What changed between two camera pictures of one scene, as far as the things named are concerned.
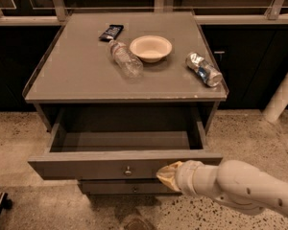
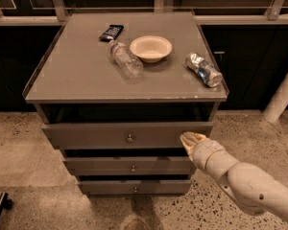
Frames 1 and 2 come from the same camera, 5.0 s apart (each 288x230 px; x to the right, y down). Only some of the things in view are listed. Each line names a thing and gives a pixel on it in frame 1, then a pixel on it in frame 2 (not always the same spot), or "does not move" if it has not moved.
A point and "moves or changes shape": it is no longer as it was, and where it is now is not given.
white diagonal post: (283, 96) does not move
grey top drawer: (120, 144) moves or changes shape
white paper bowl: (151, 48) does not move
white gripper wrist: (188, 176) -> (207, 152)
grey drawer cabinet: (125, 94) does not move
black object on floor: (3, 202) does not move
